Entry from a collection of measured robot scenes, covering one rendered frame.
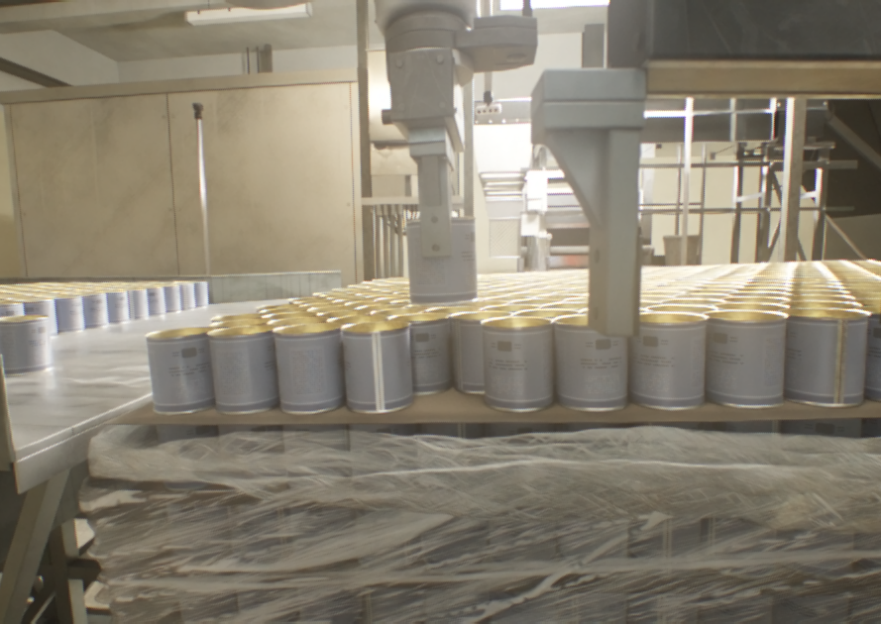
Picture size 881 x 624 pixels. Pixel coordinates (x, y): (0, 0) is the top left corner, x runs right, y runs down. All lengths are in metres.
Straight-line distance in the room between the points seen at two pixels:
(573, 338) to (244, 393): 0.32
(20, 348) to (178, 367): 0.39
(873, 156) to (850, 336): 4.20
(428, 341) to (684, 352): 0.24
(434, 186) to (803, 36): 0.27
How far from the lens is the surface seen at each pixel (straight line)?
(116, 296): 1.43
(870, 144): 4.77
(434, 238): 0.43
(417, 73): 0.40
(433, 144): 0.41
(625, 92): 0.21
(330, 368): 0.49
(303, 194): 3.37
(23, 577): 0.80
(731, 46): 0.22
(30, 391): 0.80
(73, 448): 0.61
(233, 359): 0.51
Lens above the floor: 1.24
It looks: 7 degrees down
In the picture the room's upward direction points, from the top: 1 degrees counter-clockwise
